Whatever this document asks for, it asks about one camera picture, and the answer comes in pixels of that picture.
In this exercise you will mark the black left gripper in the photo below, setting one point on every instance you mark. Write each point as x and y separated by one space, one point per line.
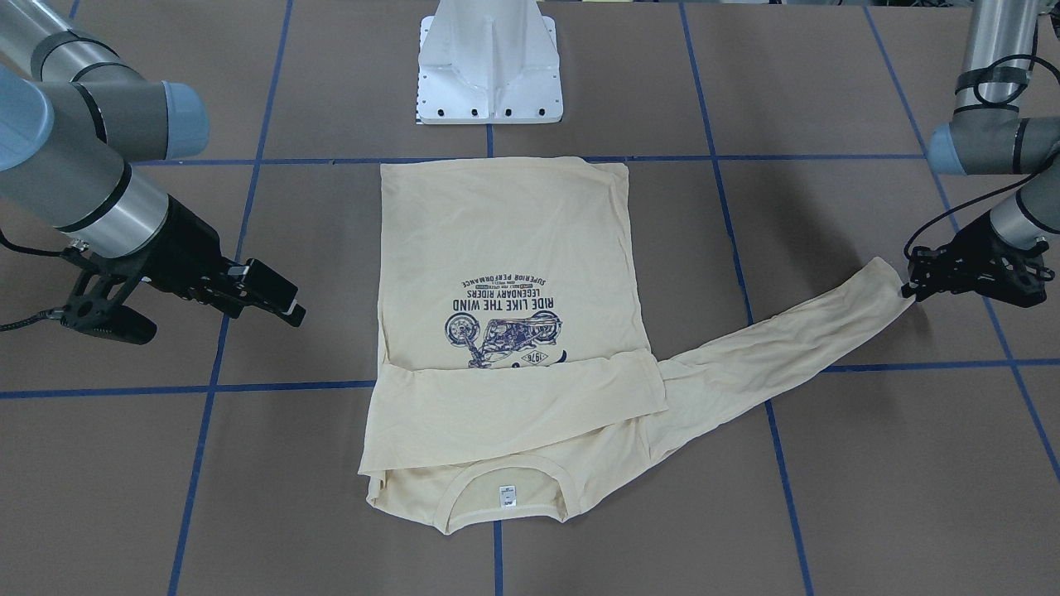
975 245

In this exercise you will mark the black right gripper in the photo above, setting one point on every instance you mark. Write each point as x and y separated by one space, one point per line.
184 242

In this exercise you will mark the cream long-sleeve printed shirt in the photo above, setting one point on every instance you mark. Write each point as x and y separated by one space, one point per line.
515 375

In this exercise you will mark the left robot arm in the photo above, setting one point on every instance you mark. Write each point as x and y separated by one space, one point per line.
987 134

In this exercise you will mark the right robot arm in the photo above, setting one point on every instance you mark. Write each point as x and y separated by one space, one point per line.
74 125

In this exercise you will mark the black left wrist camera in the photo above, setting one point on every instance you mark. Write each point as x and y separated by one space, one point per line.
1016 276

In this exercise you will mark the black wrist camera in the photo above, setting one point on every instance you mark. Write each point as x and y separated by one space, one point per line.
1016 276
95 305

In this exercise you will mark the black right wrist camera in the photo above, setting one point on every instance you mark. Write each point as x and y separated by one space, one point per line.
95 305

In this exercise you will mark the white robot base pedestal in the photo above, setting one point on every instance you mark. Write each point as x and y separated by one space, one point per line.
488 62

